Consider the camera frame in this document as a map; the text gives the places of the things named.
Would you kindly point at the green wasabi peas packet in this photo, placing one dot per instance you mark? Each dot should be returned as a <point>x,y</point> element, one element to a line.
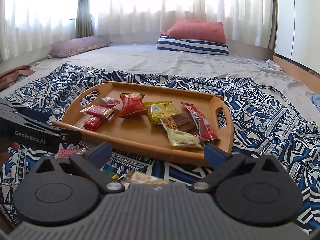
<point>112,172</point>

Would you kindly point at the grey green drape left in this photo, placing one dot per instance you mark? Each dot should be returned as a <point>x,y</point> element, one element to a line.
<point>83,22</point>

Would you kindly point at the red nut snack packet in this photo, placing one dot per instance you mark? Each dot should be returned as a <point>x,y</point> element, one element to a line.
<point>132,105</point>

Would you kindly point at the long red snack bar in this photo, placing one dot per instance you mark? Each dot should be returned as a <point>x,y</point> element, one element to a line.
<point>205,131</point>

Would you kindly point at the pink white snack packet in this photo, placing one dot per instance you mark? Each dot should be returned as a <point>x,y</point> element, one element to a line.
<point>65,153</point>

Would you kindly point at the white sheer curtain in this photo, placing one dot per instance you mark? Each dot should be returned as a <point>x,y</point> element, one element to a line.
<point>29,25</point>

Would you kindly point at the yellow snack packet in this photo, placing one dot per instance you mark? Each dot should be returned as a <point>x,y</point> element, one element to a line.
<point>158,110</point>

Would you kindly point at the brown chocolate nut bar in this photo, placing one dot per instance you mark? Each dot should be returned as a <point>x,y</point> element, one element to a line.
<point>181,131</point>

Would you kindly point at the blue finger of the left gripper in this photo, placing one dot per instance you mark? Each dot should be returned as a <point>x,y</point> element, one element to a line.
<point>33,113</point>
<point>69,136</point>

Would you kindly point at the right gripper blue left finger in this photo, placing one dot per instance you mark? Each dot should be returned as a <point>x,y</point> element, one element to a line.
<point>88,165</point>

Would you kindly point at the white wardrobe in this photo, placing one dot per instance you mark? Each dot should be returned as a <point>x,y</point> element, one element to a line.
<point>298,32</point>

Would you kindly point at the pink mesh snack packet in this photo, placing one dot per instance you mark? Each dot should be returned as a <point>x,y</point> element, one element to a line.
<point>107,102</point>

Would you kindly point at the blue white patterned cloth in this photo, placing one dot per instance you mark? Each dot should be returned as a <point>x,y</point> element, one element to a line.
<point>261,125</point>

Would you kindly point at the brown cloth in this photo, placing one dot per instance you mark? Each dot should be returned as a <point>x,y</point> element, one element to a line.
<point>10,76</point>

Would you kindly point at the clear nut snack packet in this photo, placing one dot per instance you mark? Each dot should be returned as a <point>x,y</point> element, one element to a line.
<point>136,177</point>

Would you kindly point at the blue white striped pillow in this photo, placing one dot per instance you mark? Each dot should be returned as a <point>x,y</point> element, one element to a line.
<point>192,46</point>

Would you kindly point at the grey green drape right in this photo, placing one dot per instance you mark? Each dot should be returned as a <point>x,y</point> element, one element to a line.
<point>274,23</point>

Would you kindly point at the red Biscoff biscuit packet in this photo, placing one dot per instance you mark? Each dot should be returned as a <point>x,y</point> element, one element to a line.
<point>99,112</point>

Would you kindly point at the grey bed sheet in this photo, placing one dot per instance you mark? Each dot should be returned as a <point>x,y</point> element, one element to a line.
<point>145,58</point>

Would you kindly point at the light blue cloth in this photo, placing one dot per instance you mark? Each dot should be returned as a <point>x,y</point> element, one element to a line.
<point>315,99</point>

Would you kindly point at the crumpled white wrapper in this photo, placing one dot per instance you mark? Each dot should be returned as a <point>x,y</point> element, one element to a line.
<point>272,65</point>

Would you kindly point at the small dark red bar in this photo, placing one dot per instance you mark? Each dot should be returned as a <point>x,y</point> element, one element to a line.
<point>93,123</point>

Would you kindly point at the left hand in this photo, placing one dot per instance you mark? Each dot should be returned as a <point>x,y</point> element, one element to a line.
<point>5,144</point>

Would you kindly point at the wooden serving tray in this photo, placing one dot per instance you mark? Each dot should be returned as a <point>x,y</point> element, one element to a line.
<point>137,135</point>

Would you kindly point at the grey green drape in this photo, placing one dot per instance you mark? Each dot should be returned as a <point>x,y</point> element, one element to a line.
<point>274,23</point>
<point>83,22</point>

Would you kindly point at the wooden bed frame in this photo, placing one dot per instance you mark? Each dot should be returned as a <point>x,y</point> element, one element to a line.
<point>310,80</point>

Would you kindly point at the purple pillow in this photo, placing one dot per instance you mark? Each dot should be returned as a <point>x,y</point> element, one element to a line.
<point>78,46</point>

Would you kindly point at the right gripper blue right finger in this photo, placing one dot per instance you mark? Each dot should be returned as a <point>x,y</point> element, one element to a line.
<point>225,166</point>

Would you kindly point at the red pillow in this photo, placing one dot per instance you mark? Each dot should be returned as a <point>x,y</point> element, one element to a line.
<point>197,30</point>

